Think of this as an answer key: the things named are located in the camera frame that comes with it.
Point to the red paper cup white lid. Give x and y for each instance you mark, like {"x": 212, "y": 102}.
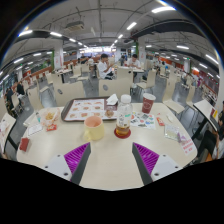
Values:
{"x": 148, "y": 104}

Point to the small red sauce packet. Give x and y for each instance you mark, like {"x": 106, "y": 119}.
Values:
{"x": 160, "y": 121}

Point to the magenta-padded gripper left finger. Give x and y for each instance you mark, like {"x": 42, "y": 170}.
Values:
{"x": 58, "y": 166}

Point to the flat round red coaster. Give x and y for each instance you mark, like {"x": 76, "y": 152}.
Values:
{"x": 116, "y": 135}

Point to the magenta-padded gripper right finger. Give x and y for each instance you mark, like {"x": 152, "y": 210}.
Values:
{"x": 165, "y": 166}

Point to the crumpled white napkin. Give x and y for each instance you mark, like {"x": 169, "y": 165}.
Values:
{"x": 112, "y": 99}

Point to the clear plastic bag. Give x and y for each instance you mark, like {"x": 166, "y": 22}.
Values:
{"x": 4, "y": 126}

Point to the white table black edge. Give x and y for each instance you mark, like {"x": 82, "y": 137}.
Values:
{"x": 205, "y": 110}

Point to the dark food tray paper liner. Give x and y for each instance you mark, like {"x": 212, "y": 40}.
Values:
{"x": 85, "y": 110}

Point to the pink printed flyer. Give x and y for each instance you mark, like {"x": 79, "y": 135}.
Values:
{"x": 186, "y": 146}

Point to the group of ceiling lights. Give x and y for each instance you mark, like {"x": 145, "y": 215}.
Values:
{"x": 131, "y": 25}

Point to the ceiling air conditioner unit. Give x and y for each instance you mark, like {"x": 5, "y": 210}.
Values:
{"x": 75, "y": 26}

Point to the pale green paper sheet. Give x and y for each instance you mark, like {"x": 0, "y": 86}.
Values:
{"x": 172, "y": 132}

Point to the neighbouring white table black legs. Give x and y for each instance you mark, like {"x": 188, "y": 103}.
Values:
{"x": 6, "y": 128}

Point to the red paper packet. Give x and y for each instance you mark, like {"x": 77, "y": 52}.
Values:
{"x": 24, "y": 144}

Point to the group of beige chairs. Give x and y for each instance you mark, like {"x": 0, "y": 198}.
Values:
{"x": 71, "y": 93}

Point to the small teal sanitizer bottle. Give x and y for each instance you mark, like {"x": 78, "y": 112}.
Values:
{"x": 38, "y": 116}

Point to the snack bag with fried food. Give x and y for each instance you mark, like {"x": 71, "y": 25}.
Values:
{"x": 50, "y": 116}

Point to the clear tea bottle white cap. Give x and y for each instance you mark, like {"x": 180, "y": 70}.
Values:
{"x": 124, "y": 115}

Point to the pale yellow mug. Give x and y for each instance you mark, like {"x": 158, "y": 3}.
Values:
{"x": 94, "y": 130}

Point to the person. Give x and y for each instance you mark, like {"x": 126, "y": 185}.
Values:
{"x": 134, "y": 62}
{"x": 213, "y": 141}
{"x": 104, "y": 68}
{"x": 9, "y": 96}
{"x": 20, "y": 88}

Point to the colourful printed leaflet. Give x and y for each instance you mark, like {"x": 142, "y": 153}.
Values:
{"x": 144, "y": 120}

